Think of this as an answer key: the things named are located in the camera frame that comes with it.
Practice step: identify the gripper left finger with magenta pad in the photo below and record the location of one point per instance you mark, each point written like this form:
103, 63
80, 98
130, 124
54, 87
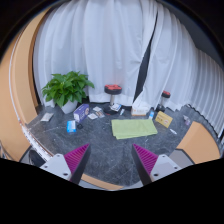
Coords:
69, 166

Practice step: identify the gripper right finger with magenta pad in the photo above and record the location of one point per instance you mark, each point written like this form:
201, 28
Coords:
152, 167

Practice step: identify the green folded towel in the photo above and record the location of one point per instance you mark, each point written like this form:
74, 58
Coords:
132, 128

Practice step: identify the small black round cap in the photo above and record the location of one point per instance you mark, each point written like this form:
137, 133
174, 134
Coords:
79, 126

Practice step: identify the small blue packet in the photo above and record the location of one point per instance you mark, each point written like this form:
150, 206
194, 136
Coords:
71, 126

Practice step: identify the yellow sign card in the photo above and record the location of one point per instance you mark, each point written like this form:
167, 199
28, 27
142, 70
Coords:
163, 119

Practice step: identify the white card on table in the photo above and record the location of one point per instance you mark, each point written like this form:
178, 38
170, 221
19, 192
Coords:
92, 116

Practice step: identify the small blue white bottle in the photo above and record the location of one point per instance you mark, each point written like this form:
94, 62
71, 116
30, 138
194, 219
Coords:
151, 115

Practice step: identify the purple and white box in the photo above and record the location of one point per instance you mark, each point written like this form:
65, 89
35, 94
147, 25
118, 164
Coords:
81, 113

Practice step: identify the beige tissue box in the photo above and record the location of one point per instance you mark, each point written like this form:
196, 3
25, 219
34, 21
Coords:
139, 111

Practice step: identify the white paper sheet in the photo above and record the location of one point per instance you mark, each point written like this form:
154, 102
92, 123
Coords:
47, 117

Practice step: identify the white plant pot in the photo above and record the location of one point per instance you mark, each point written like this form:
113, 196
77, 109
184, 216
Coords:
69, 107

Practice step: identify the green potted plant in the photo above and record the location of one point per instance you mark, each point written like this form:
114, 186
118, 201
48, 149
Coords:
64, 88

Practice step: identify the red and black stool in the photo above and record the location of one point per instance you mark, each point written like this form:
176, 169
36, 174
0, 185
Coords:
112, 89

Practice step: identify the white curtain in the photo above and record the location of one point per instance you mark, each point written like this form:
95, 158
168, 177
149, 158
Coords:
137, 44

